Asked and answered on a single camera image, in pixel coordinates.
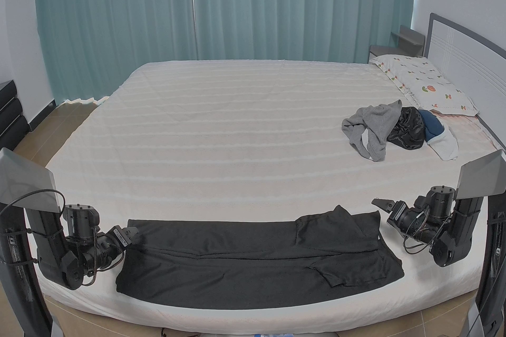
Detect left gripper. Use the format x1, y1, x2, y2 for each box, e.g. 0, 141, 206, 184
109, 226, 140, 252

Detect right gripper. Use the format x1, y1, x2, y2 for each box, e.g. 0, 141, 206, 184
372, 198, 416, 231

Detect black T-shirt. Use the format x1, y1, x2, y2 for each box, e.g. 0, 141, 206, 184
115, 204, 405, 306

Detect black shiny garment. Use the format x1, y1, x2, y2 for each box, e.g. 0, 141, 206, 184
387, 106, 425, 151

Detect blue and white garment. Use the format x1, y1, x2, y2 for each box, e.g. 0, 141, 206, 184
419, 109, 459, 161

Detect grey garment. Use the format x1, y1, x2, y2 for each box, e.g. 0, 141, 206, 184
342, 100, 403, 162

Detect white printed pillow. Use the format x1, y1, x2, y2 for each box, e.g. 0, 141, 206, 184
369, 54, 480, 117

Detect bed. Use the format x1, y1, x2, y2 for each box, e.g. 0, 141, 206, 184
24, 13, 506, 330

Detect grey bedside table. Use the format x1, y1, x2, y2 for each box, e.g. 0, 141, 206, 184
369, 25, 425, 63

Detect black chest of drawers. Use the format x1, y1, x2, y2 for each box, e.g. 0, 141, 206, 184
0, 80, 31, 148

